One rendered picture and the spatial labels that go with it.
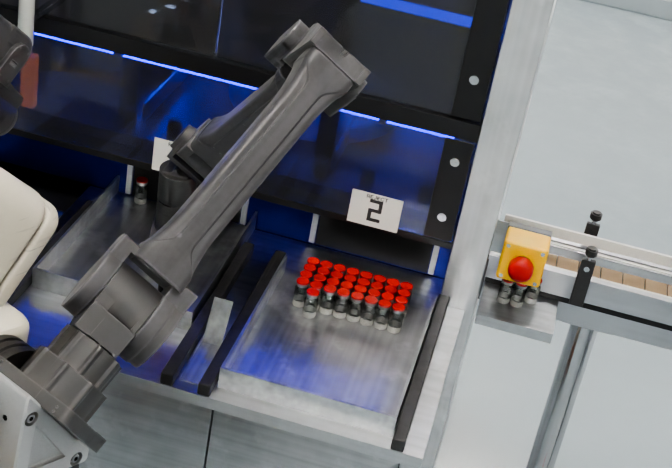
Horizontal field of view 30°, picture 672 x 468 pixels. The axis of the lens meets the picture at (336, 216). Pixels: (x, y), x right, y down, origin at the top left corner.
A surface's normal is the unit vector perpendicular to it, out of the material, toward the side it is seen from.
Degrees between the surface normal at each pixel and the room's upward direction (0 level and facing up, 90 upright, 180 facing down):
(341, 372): 0
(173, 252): 54
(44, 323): 0
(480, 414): 0
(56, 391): 49
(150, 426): 90
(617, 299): 90
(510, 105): 90
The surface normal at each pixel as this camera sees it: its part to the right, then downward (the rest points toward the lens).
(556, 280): -0.23, 0.45
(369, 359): 0.16, -0.86
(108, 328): 0.33, -0.09
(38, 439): 0.76, 0.42
